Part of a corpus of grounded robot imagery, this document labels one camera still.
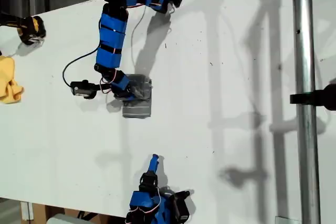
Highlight grey white-striped towel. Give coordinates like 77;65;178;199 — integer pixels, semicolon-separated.
121;73;153;119

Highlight brown cardboard box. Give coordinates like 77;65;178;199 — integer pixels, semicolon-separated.
31;202;127;224

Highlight white plastic container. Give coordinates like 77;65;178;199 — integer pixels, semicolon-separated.
46;213;89;224

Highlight yellow black power tool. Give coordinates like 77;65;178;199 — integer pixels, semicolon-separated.
0;11;47;47

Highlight yellow cloth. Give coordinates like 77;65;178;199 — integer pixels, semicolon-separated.
0;56;25;104

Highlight white table leg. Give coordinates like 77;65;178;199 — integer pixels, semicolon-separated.
20;201;35;221

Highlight black clamp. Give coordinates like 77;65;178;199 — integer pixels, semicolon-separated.
289;83;336;111

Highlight black camera stalk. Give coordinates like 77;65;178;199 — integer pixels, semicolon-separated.
83;79;99;100
169;189;192;201

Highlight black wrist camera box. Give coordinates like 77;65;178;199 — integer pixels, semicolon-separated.
173;197;191;222
70;80;90;98

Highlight black camera cable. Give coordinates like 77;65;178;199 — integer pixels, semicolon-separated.
61;49;99;88

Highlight steel post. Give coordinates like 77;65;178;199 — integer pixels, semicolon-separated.
291;0;321;224

